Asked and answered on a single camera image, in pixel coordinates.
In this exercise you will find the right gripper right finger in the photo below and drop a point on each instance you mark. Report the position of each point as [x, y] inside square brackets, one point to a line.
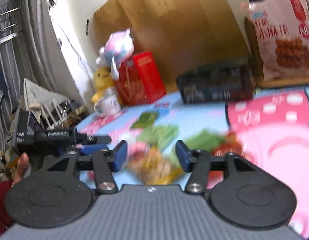
[237, 191]

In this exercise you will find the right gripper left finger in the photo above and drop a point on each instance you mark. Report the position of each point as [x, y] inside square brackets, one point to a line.
[65, 188]

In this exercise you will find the left hand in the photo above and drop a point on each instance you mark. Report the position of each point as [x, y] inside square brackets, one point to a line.
[21, 168]

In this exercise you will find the red snack packet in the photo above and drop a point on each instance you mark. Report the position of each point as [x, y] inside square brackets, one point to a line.
[231, 144]

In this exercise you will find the small green snack packet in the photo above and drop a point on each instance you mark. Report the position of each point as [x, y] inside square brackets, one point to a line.
[205, 140]

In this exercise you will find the white enamel mug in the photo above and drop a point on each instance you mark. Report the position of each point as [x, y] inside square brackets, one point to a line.
[107, 106]

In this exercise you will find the yellow duck plush toy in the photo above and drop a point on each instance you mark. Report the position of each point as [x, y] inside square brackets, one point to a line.
[103, 83]

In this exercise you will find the yellow chips snack bag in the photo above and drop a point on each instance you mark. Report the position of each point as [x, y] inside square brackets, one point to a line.
[152, 168]

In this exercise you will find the green pickled vegetable packet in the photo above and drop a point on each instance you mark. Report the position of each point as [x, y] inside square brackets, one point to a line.
[145, 120]

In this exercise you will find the light green snack packet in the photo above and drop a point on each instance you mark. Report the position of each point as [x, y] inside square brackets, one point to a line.
[160, 136]

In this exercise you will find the red gift box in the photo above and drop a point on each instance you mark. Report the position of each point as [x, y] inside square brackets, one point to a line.
[139, 80]

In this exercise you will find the black sheep print box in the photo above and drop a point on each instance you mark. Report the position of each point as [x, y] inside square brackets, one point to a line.
[221, 81]

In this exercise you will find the pink blue plush toy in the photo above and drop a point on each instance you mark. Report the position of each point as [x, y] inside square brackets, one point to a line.
[118, 48]

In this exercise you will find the pink fried dough snack bag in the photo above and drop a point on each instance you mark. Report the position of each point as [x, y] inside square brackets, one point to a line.
[282, 33]

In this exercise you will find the wooden board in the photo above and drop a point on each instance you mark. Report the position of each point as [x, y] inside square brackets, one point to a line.
[180, 34]

